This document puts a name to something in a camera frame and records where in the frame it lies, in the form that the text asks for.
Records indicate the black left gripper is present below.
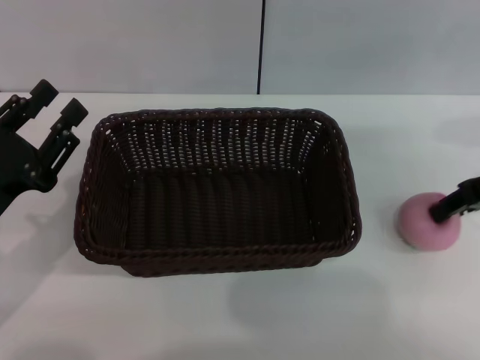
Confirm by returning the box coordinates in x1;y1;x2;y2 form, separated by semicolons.
0;78;89;218

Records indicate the pink round bun toy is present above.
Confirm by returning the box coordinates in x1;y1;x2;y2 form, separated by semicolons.
394;190;462;252

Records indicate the black vertical cable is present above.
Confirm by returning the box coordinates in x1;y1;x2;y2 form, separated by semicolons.
256;0;267;95

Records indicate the dark brown woven basket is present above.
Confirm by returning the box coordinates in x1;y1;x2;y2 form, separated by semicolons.
73;107;364;279

